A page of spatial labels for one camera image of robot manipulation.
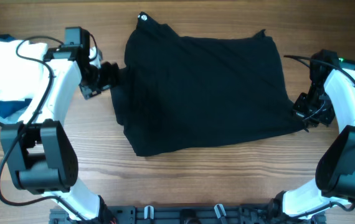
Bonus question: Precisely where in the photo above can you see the black t-shirt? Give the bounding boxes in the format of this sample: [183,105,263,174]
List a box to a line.
[111,12,304,157]

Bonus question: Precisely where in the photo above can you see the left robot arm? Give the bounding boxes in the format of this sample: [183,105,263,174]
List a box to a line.
[0,45,119,223]

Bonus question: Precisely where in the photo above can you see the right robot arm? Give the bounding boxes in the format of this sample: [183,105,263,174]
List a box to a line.
[265,50,355,223]

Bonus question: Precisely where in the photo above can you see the white folded cloth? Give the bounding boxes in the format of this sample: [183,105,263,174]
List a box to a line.
[0,40,48,101]

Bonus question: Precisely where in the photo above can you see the dark blue folded garment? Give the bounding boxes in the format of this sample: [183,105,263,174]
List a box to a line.
[0,34,32,118]

